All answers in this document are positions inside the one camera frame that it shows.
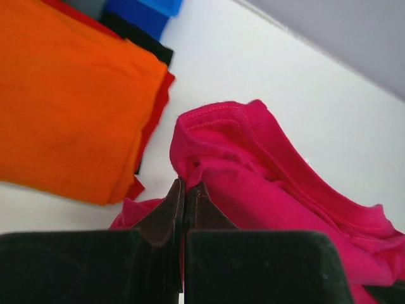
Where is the blue plastic bin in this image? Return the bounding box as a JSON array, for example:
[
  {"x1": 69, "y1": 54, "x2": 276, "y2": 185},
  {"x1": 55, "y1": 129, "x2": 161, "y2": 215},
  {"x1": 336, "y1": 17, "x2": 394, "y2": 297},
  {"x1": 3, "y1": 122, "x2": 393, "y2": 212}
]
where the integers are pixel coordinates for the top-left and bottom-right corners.
[{"x1": 105, "y1": 0, "x2": 183, "y2": 41}]

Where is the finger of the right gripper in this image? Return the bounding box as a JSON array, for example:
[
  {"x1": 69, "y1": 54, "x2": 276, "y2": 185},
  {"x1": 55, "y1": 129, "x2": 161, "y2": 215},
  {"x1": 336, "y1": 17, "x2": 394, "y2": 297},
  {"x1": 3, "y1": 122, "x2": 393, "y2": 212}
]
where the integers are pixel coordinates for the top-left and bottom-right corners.
[{"x1": 364, "y1": 281, "x2": 405, "y2": 304}]

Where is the magenta t shirt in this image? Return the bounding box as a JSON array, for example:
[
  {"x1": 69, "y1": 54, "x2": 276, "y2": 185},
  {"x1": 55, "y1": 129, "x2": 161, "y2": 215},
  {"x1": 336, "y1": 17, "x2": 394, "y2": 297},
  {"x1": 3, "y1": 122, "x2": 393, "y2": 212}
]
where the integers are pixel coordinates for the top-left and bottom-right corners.
[{"x1": 111, "y1": 100, "x2": 404, "y2": 303}]

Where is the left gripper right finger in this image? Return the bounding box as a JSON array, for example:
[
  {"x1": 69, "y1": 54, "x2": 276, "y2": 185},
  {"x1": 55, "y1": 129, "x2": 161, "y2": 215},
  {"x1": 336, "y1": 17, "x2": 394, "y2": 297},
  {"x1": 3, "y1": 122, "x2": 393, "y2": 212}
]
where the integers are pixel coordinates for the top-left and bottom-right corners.
[{"x1": 184, "y1": 182, "x2": 238, "y2": 231}]

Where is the folded orange t shirt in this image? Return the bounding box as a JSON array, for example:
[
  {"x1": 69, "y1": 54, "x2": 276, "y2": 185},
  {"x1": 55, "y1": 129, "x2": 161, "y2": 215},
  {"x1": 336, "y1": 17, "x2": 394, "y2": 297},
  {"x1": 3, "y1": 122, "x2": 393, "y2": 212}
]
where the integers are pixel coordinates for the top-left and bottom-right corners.
[{"x1": 1, "y1": 1, "x2": 167, "y2": 205}]

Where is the folded red t shirt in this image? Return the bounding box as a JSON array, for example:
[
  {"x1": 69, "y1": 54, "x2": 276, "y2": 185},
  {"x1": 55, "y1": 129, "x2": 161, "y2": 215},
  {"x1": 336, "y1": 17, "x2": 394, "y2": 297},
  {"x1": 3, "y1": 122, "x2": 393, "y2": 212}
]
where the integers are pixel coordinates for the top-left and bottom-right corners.
[{"x1": 40, "y1": 0, "x2": 177, "y2": 201}]

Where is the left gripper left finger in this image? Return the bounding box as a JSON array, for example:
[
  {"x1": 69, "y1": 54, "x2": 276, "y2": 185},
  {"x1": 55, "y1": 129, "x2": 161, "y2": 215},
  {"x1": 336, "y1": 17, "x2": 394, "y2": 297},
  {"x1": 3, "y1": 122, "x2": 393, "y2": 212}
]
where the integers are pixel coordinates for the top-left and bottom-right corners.
[{"x1": 131, "y1": 177, "x2": 186, "y2": 248}]

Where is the grey t shirt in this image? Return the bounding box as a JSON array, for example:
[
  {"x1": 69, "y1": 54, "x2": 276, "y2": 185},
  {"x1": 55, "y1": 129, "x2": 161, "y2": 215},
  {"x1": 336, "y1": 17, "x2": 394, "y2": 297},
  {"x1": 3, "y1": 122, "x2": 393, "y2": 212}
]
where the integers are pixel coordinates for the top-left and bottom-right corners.
[{"x1": 63, "y1": 0, "x2": 108, "y2": 19}]

